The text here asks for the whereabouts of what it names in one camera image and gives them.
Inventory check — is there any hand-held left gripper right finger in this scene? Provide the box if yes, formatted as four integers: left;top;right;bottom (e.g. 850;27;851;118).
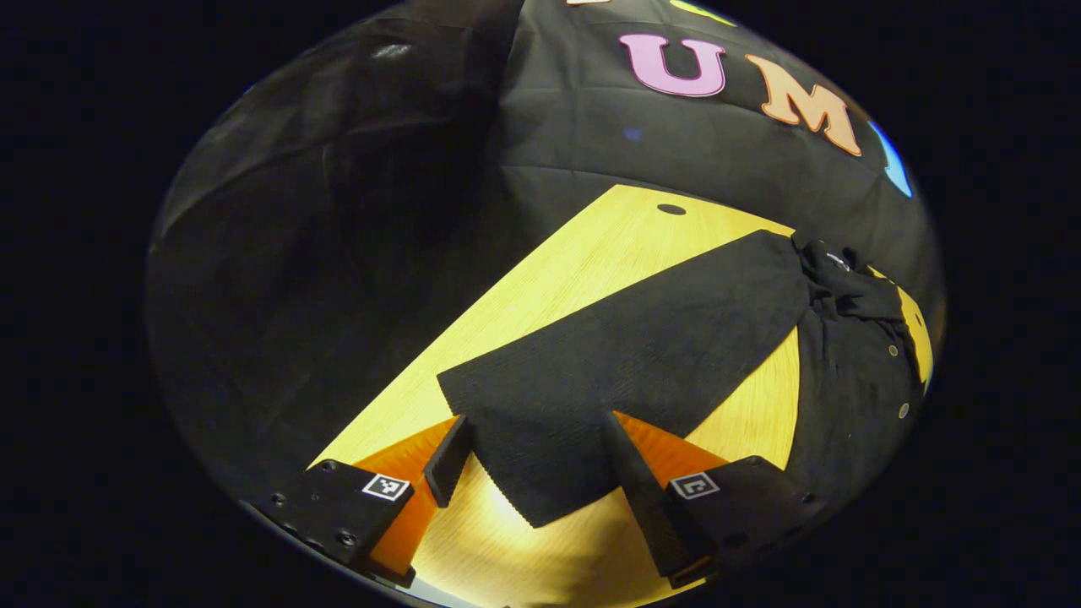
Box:
602;411;824;589

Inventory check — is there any black buttoned jacket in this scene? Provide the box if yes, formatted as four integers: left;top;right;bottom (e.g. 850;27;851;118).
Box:
437;230;930;529

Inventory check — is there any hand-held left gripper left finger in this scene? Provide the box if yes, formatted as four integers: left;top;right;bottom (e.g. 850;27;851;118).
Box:
249;414;475;589

